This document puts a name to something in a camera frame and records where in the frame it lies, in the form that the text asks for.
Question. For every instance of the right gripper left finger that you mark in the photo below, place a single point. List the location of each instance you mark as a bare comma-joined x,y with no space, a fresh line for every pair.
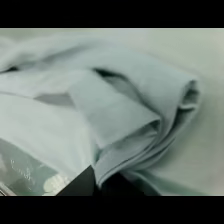
81,185

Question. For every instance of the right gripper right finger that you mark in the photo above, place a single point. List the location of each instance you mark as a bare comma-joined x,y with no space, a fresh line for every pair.
121,186

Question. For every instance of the pale green shirt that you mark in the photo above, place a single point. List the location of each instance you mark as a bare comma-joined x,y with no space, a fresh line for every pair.
110,110

